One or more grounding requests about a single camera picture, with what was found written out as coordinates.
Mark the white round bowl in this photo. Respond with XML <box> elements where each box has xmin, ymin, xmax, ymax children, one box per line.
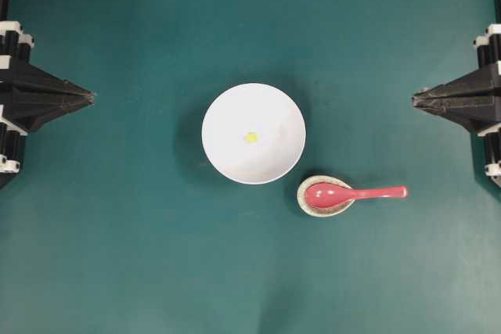
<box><xmin>201</xmin><ymin>83</ymin><xmax>307</xmax><ymax>185</ymax></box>

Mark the speckled egg-shaped spoon rest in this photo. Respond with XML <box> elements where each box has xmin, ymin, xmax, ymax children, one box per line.
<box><xmin>297</xmin><ymin>175</ymin><xmax>354</xmax><ymax>217</ymax></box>

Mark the pink ceramic spoon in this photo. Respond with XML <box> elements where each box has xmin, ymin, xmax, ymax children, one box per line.
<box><xmin>305</xmin><ymin>183</ymin><xmax>408</xmax><ymax>210</ymax></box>

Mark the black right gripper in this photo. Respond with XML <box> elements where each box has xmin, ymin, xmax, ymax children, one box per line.
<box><xmin>413</xmin><ymin>23</ymin><xmax>500</xmax><ymax>187</ymax></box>

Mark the yellow hexagonal prism block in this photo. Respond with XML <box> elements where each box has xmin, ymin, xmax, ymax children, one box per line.
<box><xmin>244</xmin><ymin>132</ymin><xmax>258</xmax><ymax>144</ymax></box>

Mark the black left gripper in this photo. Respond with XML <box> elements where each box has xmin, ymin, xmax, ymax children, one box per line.
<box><xmin>1</xmin><ymin>21</ymin><xmax>94</xmax><ymax>189</ymax></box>

